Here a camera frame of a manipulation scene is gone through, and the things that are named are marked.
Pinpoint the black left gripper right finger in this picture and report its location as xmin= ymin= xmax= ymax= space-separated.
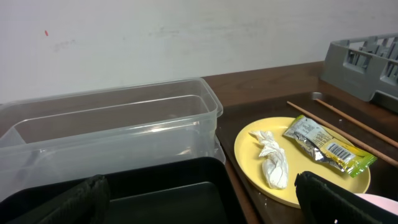
xmin=294 ymin=171 xmax=397 ymax=224

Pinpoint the yellow green snack wrapper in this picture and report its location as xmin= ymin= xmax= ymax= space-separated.
xmin=284 ymin=115 xmax=377 ymax=178

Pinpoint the clear plastic bin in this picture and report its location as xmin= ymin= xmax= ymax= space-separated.
xmin=1 ymin=78 xmax=225 ymax=199

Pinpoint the wooden chopstick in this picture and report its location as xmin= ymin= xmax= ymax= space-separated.
xmin=316 ymin=99 xmax=397 ymax=147
xmin=287 ymin=101 xmax=397 ymax=167

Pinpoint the grey dishwasher rack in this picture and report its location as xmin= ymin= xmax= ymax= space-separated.
xmin=320 ymin=33 xmax=397 ymax=113

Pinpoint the yellow plate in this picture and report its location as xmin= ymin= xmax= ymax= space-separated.
xmin=233 ymin=116 xmax=371 ymax=209

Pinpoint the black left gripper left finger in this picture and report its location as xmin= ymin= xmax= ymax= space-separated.
xmin=6 ymin=175 xmax=110 ymax=224

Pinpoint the dark brown serving tray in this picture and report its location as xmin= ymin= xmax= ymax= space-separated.
xmin=216 ymin=92 xmax=397 ymax=223

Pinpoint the black plastic tray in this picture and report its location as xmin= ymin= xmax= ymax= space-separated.
xmin=1 ymin=157 xmax=246 ymax=223

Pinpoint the white pink bowl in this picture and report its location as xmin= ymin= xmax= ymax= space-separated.
xmin=356 ymin=194 xmax=398 ymax=215

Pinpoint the white napkin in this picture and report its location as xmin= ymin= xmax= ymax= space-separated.
xmin=250 ymin=131 xmax=289 ymax=189

